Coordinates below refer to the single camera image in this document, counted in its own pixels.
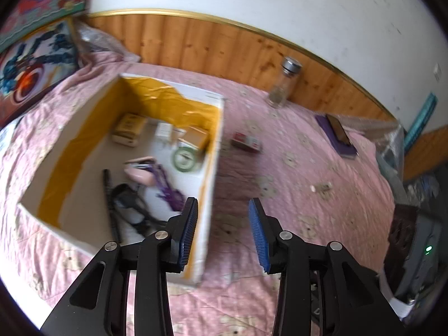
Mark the white wall switch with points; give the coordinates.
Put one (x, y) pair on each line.
(436, 71)

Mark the blue robot wall poster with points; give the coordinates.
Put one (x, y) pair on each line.
(31, 73)

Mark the clear plastic bag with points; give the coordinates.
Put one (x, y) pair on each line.
(392, 147)
(101, 42)

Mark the small yellow carton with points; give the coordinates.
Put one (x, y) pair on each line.
(127, 130)

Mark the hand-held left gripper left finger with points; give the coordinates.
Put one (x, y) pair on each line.
(185, 238)

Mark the small white capped trinket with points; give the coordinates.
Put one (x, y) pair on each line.
(316, 188)

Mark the green tape roll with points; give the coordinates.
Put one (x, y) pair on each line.
(183, 160)

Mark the pink stapler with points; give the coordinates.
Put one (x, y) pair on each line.
(140, 174)

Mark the black smartphone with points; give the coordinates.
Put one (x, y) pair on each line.
(337, 129)

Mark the white cardboard box yellow tape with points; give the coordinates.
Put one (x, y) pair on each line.
(206, 196)

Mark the purple notebook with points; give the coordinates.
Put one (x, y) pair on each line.
(344, 150)

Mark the small gold brown carton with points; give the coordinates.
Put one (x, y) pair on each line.
(194, 139)

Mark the glass bottle metal lid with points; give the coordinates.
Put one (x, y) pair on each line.
(281, 87)

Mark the small pale grey box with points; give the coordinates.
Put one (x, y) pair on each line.
(163, 132)

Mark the small red packet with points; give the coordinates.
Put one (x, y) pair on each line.
(246, 142)

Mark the pink printed blanket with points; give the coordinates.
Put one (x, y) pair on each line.
(297, 168)

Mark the red cartoon wall poster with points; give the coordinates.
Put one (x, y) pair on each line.
(45, 0)

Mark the black eyeglasses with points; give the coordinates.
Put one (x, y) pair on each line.
(122, 203)

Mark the black pen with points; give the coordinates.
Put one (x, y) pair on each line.
(110, 206)

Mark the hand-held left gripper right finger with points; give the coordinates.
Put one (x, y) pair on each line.
(259, 234)

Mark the blue sticks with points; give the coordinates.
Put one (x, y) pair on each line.
(420, 120)

